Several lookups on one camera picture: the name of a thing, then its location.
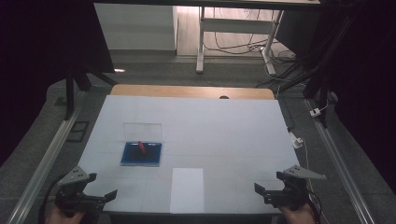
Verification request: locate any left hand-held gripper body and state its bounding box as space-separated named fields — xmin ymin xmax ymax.
xmin=55 ymin=165 xmax=107 ymax=217

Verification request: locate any white table cover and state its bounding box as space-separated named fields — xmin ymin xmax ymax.
xmin=78 ymin=94 xmax=302 ymax=216

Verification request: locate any white-legged desk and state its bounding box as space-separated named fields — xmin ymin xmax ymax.
xmin=92 ymin=0 xmax=321 ymax=76

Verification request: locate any black metal stand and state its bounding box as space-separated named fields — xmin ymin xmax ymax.
xmin=274 ymin=12 xmax=359 ymax=129
xmin=64 ymin=60 xmax=120 ymax=121

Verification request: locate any white cabinet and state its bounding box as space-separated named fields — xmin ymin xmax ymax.
xmin=93 ymin=3 xmax=178 ymax=51

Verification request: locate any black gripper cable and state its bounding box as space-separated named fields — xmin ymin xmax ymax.
xmin=37 ymin=175 xmax=64 ymax=224
xmin=306 ymin=189 xmax=324 ymax=224

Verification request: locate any aluminium rail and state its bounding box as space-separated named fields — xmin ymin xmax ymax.
xmin=6 ymin=108 xmax=82 ymax=224
xmin=304 ymin=98 xmax=377 ymax=224

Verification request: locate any black curtain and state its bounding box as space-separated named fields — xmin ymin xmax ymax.
xmin=0 ymin=0 xmax=116 ymax=167
xmin=306 ymin=0 xmax=396 ymax=195

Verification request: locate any person's left hand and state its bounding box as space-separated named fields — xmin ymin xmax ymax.
xmin=45 ymin=203 xmax=86 ymax=224

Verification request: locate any blue ink pad box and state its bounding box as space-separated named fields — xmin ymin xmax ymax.
xmin=120 ymin=122 xmax=163 ymax=168

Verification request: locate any white floor cable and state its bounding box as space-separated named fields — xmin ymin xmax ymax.
xmin=263 ymin=60 xmax=307 ymax=88

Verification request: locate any black floor frame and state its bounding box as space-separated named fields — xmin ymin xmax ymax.
xmin=65 ymin=120 xmax=91 ymax=144

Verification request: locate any white paper sheet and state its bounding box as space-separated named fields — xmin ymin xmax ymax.
xmin=169 ymin=167 xmax=205 ymax=215

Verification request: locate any person's right hand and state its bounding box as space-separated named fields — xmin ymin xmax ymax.
xmin=278 ymin=203 xmax=317 ymax=224

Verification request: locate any white plug with cable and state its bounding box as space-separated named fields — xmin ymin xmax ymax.
xmin=290 ymin=131 xmax=315 ymax=194

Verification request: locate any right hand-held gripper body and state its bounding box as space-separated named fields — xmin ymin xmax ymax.
xmin=262 ymin=164 xmax=327 ymax=212

